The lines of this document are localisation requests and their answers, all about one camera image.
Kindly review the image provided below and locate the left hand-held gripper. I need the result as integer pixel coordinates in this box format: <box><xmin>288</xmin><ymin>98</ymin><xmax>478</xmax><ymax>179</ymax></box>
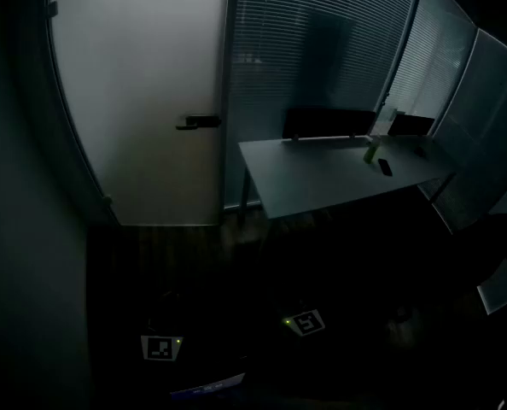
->
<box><xmin>141</xmin><ymin>320</ymin><xmax>184</xmax><ymax>362</ymax></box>

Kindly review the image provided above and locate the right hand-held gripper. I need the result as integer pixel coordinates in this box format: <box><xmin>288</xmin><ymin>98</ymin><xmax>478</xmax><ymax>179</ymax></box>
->
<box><xmin>280</xmin><ymin>300</ymin><xmax>326</xmax><ymax>337</ymax></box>

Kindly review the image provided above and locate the black door handle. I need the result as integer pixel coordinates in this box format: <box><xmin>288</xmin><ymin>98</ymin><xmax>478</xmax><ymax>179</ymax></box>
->
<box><xmin>175</xmin><ymin>114</ymin><xmax>223</xmax><ymax>131</ymax></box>

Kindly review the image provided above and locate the grey chest-worn device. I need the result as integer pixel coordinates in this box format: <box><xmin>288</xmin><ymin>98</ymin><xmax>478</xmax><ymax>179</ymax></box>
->
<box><xmin>170</xmin><ymin>372</ymin><xmax>246</xmax><ymax>401</ymax></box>

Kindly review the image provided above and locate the white office desk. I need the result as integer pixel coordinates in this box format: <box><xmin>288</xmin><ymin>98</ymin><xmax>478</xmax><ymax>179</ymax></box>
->
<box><xmin>238</xmin><ymin>133</ymin><xmax>457</xmax><ymax>221</ymax></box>

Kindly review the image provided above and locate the green bottle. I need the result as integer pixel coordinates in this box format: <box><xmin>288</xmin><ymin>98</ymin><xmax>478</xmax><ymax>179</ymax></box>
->
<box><xmin>363</xmin><ymin>137</ymin><xmax>382</xmax><ymax>164</ymax></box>

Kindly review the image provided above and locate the dark office chair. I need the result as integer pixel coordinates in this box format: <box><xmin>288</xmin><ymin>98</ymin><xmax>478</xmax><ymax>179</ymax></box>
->
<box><xmin>457</xmin><ymin>213</ymin><xmax>507</xmax><ymax>281</ymax></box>

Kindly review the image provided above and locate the narrow black desk divider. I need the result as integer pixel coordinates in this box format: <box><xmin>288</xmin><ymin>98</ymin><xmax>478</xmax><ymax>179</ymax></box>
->
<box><xmin>388</xmin><ymin>114</ymin><xmax>436</xmax><ymax>138</ymax></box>

